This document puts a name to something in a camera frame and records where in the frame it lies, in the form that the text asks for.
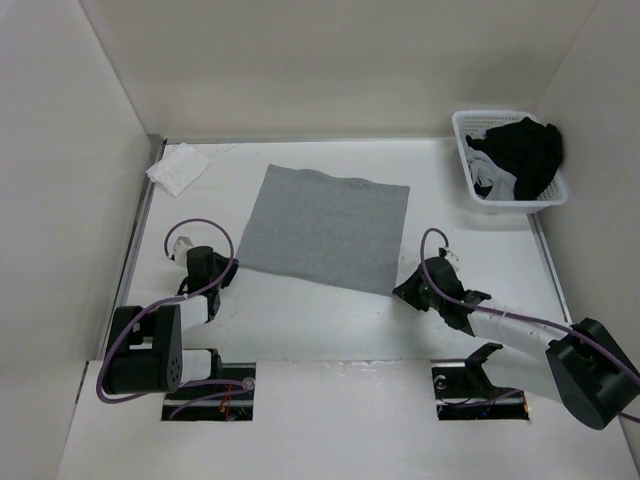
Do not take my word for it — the grey tank top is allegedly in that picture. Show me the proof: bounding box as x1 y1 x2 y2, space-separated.
237 165 410 296

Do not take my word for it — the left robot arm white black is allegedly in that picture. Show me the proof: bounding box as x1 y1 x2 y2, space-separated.
96 246 239 404

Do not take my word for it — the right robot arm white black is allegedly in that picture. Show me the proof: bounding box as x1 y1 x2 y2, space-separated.
393 257 639 430

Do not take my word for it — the white folded tank top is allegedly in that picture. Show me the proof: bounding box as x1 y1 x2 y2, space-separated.
146 143 212 198

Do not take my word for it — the white tank top in basket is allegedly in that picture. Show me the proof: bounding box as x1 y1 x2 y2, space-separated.
465 128 519 202

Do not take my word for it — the black tank top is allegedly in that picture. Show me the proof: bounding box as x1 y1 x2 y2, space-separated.
494 117 564 201

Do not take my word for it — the white plastic laundry basket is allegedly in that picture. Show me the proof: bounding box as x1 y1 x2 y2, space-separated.
451 110 568 214

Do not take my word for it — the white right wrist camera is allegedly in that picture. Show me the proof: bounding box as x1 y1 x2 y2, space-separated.
438 247 460 272

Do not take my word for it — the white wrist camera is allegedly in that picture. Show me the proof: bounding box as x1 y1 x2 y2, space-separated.
438 247 460 272
170 236 194 267

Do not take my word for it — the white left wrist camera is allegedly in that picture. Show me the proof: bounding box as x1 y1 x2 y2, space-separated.
170 236 194 267

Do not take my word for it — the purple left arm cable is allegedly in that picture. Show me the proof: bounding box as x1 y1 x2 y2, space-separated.
95 217 251 419

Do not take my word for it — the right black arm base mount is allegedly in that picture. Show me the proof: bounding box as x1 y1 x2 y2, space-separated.
431 343 529 421

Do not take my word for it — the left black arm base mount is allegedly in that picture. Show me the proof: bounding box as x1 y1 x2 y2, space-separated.
161 349 256 422

